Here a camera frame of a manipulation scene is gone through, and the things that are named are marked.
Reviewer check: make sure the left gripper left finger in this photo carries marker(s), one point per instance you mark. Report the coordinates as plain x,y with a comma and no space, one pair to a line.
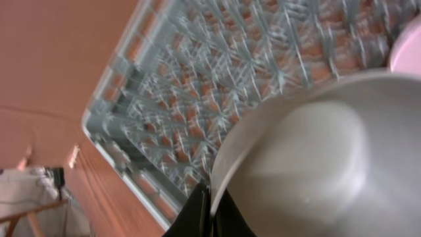
193,219

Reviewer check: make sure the grey plastic dish rack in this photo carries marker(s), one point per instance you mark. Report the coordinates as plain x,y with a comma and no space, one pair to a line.
185,72

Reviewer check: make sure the grey-green bowl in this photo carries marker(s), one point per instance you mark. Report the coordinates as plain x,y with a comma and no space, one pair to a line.
339,160

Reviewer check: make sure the pink small bowl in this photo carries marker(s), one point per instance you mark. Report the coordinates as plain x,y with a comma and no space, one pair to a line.
405,53

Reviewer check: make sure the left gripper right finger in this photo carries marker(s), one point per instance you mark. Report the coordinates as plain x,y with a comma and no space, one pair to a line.
228,221

